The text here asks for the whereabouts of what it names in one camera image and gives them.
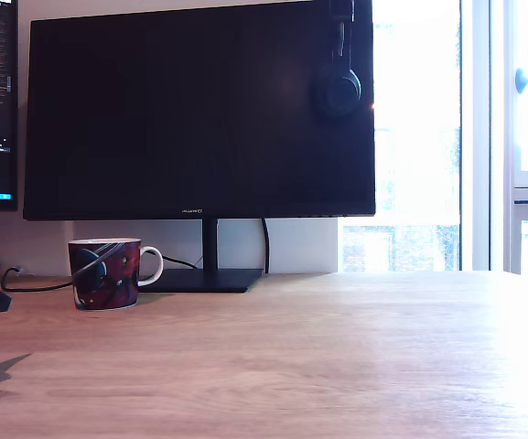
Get dark red printed mug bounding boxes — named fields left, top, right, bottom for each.
left=67, top=237, right=164, bottom=311

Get large black monitor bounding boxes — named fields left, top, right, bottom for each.
left=22, top=0, right=377, bottom=294

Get black headphones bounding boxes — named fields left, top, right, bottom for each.
left=311, top=0, right=364, bottom=121

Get thick black cable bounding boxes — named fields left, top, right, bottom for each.
left=0, top=266, right=75, bottom=293

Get thin black cable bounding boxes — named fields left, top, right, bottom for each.
left=160, top=254, right=204, bottom=271

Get black monitor cable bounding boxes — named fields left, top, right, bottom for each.
left=261, top=217, right=272, bottom=274

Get white window frame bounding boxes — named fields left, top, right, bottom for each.
left=459, top=0, right=528, bottom=275

